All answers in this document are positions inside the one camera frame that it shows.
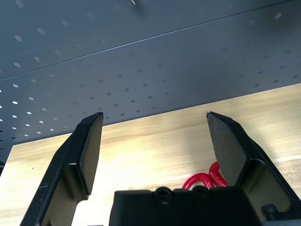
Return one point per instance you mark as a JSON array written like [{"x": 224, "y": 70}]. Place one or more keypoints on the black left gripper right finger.
[{"x": 230, "y": 150}]

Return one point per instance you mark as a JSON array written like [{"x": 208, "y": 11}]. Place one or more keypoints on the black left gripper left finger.
[{"x": 70, "y": 153}]

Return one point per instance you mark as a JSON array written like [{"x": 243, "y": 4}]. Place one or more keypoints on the dark grey pegboard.
[{"x": 150, "y": 58}]

